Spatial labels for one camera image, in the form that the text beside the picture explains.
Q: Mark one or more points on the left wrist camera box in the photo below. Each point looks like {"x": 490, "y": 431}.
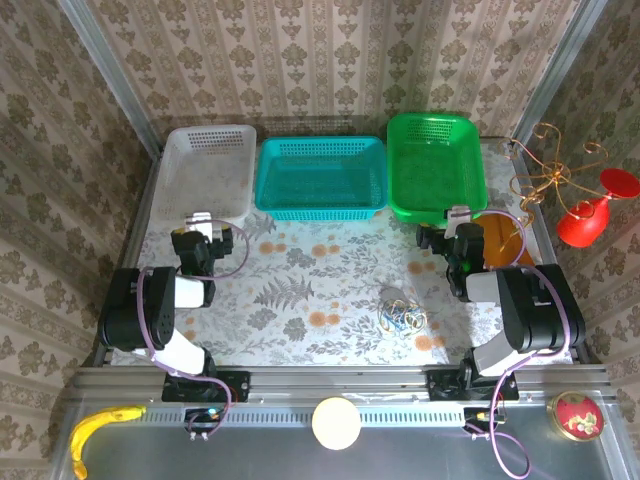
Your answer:
{"x": 200, "y": 220}

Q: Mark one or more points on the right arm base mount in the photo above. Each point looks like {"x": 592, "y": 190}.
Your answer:
{"x": 440, "y": 385}

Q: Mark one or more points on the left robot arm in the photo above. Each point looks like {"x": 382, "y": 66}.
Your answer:
{"x": 125, "y": 310}

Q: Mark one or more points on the aluminium frame post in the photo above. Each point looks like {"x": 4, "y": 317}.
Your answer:
{"x": 107, "y": 65}
{"x": 560, "y": 65}

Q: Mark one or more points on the aluminium mounting rail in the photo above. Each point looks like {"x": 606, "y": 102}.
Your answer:
{"x": 340, "y": 380}

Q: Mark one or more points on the red round tin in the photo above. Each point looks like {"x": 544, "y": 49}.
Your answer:
{"x": 575, "y": 416}

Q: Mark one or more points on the green plastic basket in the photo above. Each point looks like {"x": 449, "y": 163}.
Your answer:
{"x": 432, "y": 165}

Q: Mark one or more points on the white plastic basket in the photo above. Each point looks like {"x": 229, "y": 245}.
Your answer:
{"x": 200, "y": 175}

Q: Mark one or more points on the cream round ball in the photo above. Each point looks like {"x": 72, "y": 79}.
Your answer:
{"x": 336, "y": 424}

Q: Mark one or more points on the yellow banana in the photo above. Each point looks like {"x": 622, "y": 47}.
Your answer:
{"x": 80, "y": 440}

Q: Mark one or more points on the teal plastic basket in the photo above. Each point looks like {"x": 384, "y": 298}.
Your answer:
{"x": 320, "y": 175}

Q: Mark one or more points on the floral table mat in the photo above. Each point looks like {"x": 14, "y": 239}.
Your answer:
{"x": 300, "y": 340}

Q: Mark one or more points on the small black connector board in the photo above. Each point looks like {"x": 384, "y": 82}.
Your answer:
{"x": 202, "y": 417}
{"x": 480, "y": 417}

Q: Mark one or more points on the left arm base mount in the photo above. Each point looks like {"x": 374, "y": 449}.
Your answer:
{"x": 235, "y": 387}

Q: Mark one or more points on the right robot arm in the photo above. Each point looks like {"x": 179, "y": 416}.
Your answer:
{"x": 545, "y": 310}

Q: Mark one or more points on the red plastic goblet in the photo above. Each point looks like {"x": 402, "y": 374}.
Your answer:
{"x": 582, "y": 225}

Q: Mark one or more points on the orange wooden board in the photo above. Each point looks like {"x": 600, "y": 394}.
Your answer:
{"x": 495, "y": 240}

